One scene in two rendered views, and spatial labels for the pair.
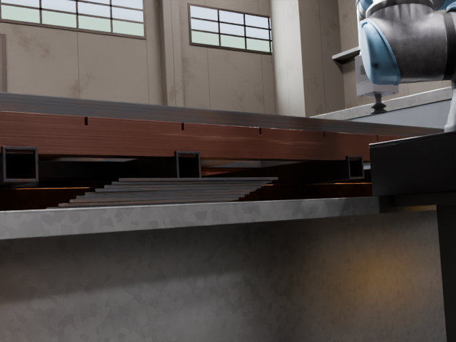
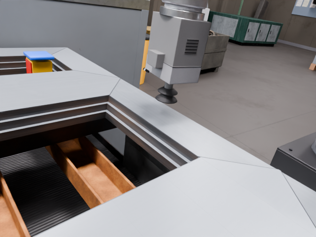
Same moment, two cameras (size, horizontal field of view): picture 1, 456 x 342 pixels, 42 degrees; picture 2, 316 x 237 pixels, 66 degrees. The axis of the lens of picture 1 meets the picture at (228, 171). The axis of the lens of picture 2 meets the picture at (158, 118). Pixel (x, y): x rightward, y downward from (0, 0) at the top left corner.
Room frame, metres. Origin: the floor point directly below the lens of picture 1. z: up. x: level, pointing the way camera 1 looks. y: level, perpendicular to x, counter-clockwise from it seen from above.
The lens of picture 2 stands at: (1.58, 0.05, 1.08)
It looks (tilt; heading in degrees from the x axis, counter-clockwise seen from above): 26 degrees down; 263
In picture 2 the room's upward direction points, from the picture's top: 10 degrees clockwise
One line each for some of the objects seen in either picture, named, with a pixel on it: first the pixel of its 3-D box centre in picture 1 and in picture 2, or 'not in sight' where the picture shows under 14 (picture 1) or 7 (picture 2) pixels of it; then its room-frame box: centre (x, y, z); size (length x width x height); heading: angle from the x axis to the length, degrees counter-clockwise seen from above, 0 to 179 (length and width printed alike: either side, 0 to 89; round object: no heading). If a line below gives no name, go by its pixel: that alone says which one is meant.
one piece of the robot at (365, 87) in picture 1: (374, 73); (170, 43); (1.53, -0.39, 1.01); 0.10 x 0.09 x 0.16; 29
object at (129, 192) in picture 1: (157, 193); not in sight; (0.91, 0.11, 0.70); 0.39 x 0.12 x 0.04; 129
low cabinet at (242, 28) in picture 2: not in sight; (241, 28); (-2.16, -9.51, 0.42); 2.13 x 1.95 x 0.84; 33
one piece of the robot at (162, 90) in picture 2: (378, 107); (167, 92); (1.52, -0.39, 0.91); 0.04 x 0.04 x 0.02
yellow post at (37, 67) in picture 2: not in sight; (41, 92); (1.84, -0.63, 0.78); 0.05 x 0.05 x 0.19; 39
